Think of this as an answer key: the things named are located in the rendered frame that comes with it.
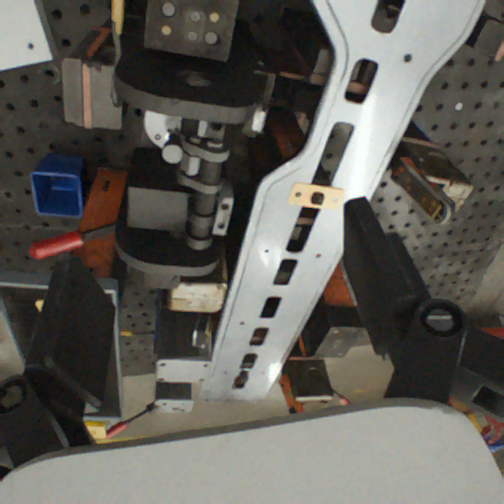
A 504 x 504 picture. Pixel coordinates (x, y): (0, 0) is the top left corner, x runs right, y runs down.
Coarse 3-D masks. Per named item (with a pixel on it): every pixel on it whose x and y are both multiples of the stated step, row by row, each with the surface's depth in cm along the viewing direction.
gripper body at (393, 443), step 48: (192, 432) 7; (240, 432) 7; (288, 432) 7; (336, 432) 7; (384, 432) 6; (432, 432) 6; (48, 480) 7; (96, 480) 7; (144, 480) 6; (192, 480) 6; (240, 480) 6; (288, 480) 6; (336, 480) 6; (384, 480) 6; (432, 480) 6; (480, 480) 6
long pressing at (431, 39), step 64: (320, 0) 38; (448, 0) 39; (384, 64) 44; (320, 128) 49; (384, 128) 50; (256, 192) 55; (256, 256) 65; (320, 256) 66; (256, 320) 77; (256, 384) 97
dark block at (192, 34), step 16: (160, 0) 27; (176, 0) 27; (192, 0) 27; (208, 0) 28; (224, 0) 28; (160, 16) 28; (176, 16) 28; (192, 16) 28; (208, 16) 28; (224, 16) 29; (160, 32) 29; (176, 32) 29; (192, 32) 29; (208, 32) 29; (224, 32) 29; (160, 48) 30; (176, 48) 30; (192, 48) 30; (208, 48) 30; (224, 48) 30
